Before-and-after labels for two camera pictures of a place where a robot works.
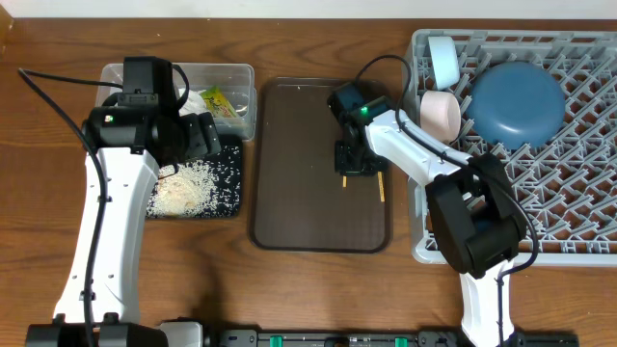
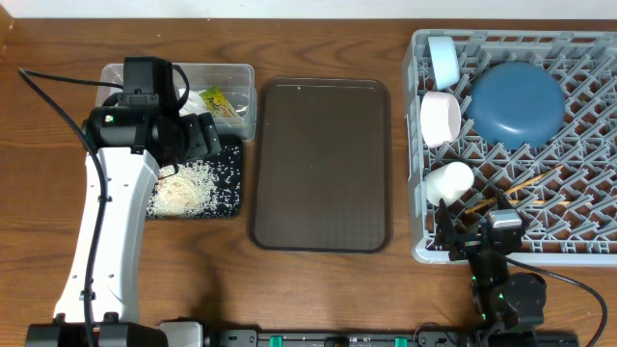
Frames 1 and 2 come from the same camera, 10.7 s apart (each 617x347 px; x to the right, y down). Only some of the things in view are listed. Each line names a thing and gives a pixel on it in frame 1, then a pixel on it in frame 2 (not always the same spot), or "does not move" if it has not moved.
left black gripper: (204, 139) does not move
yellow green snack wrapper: (216, 102) does not move
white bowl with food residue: (441, 114) does not move
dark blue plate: (516, 105) does not move
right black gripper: (342, 165) -> (446, 235)
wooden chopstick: (382, 186) -> (540, 201)
